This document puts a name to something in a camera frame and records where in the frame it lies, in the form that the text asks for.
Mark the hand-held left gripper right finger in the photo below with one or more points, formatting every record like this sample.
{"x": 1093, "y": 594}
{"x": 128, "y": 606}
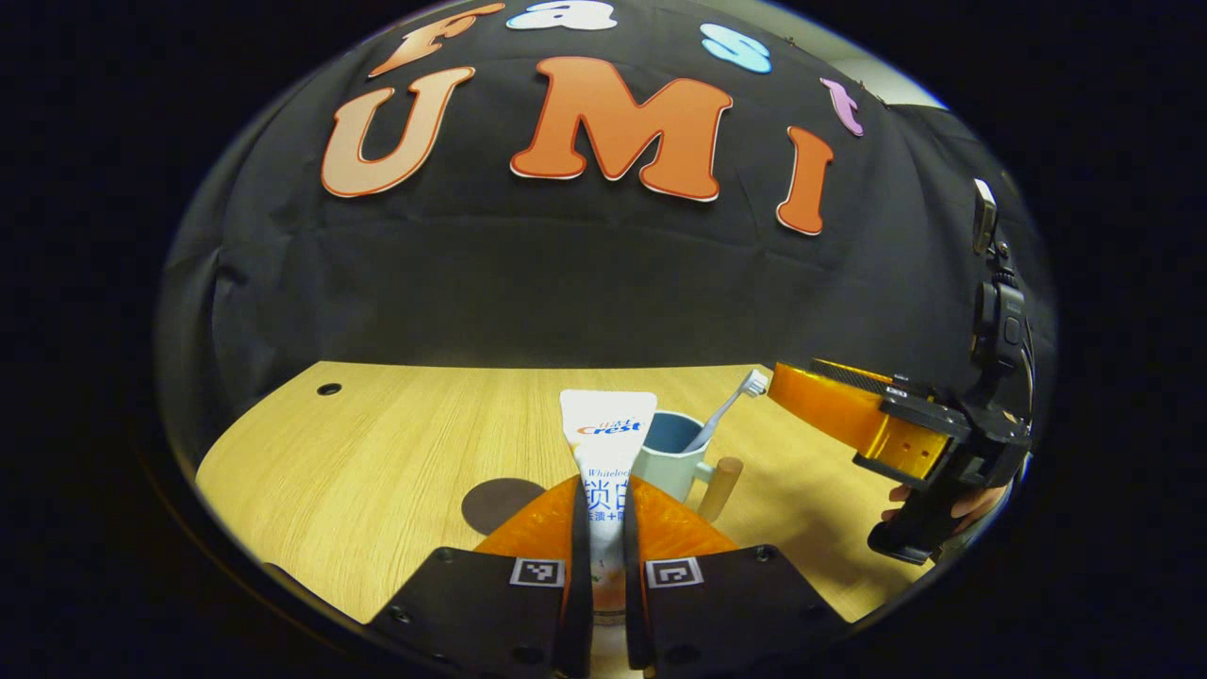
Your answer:
{"x": 735, "y": 613}

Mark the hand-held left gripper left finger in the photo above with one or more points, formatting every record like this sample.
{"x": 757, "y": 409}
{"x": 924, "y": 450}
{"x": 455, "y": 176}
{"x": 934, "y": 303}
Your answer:
{"x": 471, "y": 613}

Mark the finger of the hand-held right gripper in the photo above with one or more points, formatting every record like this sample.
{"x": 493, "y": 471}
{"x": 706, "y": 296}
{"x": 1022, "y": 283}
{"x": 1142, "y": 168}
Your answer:
{"x": 877, "y": 382}
{"x": 849, "y": 415}

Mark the dark brown round coaster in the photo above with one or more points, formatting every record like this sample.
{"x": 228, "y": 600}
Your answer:
{"x": 495, "y": 505}

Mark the white toothbrush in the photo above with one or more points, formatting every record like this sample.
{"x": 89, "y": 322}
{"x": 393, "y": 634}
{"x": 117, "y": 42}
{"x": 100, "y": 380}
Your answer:
{"x": 726, "y": 407}

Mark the white toothpaste tube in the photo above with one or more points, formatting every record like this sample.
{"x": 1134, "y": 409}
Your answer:
{"x": 608, "y": 443}

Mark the black backdrop cloth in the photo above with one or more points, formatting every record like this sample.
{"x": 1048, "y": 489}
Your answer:
{"x": 566, "y": 283}

